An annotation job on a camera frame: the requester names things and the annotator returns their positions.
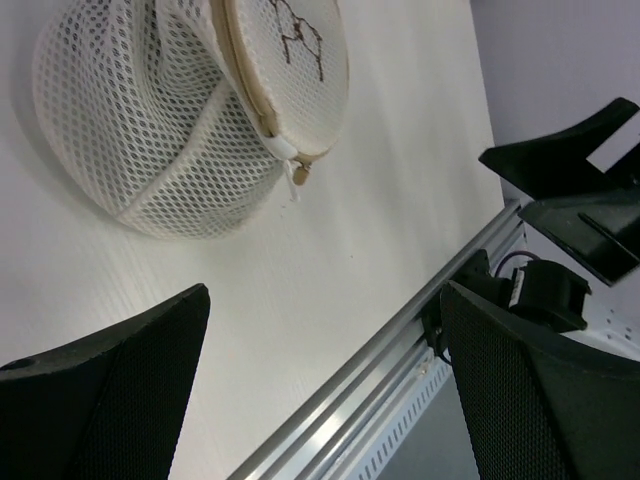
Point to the aluminium table edge rail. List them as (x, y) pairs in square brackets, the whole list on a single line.
[(323, 437)]

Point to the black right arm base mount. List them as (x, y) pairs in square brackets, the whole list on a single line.
[(541, 291)]

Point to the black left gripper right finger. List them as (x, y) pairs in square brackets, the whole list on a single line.
[(538, 405)]

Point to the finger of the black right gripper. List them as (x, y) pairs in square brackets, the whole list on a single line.
[(599, 231), (558, 162)]

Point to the white slotted cable duct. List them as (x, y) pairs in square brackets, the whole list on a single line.
[(397, 421)]

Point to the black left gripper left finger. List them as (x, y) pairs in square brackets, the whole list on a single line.
[(110, 405)]

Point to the white mesh laundry bag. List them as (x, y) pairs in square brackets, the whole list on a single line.
[(178, 118)]

